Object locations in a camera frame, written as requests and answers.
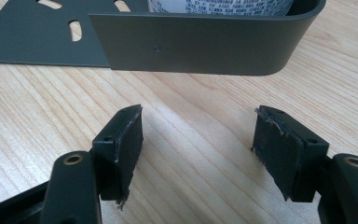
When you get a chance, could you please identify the pink and white round jar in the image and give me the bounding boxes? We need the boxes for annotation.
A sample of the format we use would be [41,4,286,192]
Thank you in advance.
[147,0,295,17]

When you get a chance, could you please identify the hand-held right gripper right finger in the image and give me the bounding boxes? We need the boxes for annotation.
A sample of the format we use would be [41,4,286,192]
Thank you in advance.
[251,105,330,203]

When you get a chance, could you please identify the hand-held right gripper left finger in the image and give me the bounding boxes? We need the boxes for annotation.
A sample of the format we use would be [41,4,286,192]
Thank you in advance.
[91,104,145,211]

